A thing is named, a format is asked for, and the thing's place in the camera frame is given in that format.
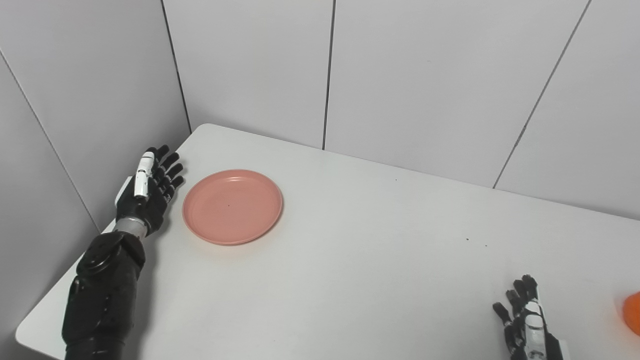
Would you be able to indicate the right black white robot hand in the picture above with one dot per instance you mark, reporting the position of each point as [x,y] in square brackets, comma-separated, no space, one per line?
[530,330]

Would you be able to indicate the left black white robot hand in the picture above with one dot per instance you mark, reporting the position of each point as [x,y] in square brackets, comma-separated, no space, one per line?
[147,205]

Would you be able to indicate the pink round plate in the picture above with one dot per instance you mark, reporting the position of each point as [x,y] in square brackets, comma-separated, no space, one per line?
[232,206]

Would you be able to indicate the orange fruit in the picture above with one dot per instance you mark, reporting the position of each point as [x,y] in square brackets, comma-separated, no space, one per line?
[632,314]

